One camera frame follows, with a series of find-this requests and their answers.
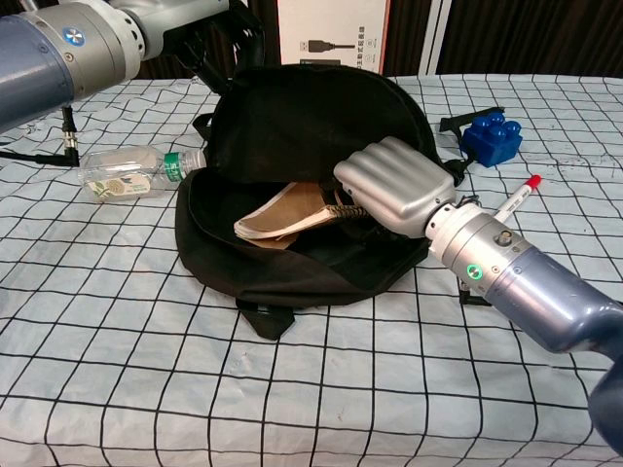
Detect white marker red cap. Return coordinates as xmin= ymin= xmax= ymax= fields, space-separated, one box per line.
xmin=491 ymin=173 xmax=544 ymax=223

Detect right robot hand silver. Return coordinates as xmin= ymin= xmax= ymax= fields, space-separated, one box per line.
xmin=333 ymin=136 xmax=458 ymax=240

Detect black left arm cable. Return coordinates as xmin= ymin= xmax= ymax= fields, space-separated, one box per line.
xmin=0 ymin=104 xmax=82 ymax=169

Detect black backpack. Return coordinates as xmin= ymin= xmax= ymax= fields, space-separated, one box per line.
xmin=174 ymin=65 xmax=507 ymax=341

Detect blue toy building block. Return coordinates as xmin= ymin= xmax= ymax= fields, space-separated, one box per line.
xmin=460 ymin=111 xmax=525 ymax=169

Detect white frame post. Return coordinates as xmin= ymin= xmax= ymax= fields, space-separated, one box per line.
xmin=418 ymin=0 xmax=455 ymax=77

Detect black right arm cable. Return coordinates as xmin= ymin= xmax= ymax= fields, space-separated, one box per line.
xmin=458 ymin=281 xmax=492 ymax=307

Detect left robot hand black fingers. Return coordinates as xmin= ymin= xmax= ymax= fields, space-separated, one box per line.
xmin=163 ymin=0 xmax=268 ymax=94

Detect white cardboard box cable print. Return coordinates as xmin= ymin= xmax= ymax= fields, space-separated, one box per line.
xmin=276 ymin=0 xmax=392 ymax=77

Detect dark brown curtain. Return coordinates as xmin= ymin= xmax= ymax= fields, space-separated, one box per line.
xmin=138 ymin=0 xmax=623 ymax=83

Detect clear plastic bottle green label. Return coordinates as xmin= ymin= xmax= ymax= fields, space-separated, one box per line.
xmin=77 ymin=145 xmax=210 ymax=203

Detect checkered white tablecloth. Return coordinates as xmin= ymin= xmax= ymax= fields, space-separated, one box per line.
xmin=0 ymin=75 xmax=623 ymax=467

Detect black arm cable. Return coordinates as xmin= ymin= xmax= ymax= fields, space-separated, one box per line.
xmin=458 ymin=281 xmax=492 ymax=307
xmin=0 ymin=104 xmax=82 ymax=169

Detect brown spiral notebook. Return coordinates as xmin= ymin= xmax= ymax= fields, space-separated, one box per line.
xmin=233 ymin=180 xmax=372 ymax=253

